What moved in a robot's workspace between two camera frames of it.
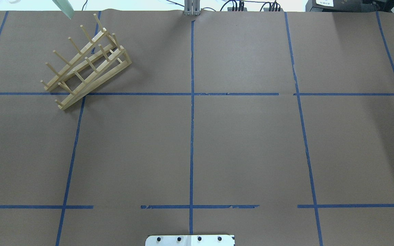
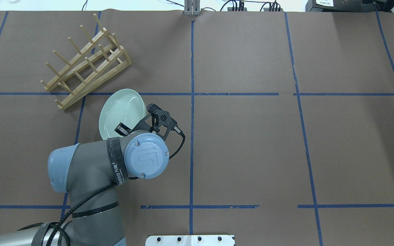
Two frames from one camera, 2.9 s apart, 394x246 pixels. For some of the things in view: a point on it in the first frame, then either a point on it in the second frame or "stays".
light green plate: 66,7 to 127,106
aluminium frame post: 192,7 stays
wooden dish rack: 103,59 stays
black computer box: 351,6 stays
